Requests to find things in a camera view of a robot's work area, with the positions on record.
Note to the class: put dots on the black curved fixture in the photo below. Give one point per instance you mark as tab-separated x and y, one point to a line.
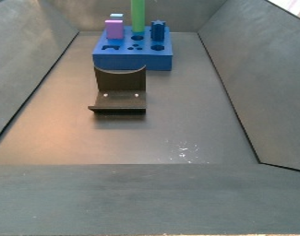
121	91

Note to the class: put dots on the blue shape sorter block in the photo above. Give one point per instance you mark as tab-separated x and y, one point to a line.
134	51

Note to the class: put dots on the dark blue star peg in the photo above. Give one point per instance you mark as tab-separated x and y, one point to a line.
157	30

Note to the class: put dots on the green cylinder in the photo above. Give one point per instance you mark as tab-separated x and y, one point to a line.
138	15

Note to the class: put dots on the pink rectangular block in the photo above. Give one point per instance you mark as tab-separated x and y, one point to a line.
114	29

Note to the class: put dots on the light blue rectangular block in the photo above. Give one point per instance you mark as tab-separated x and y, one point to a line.
117	16

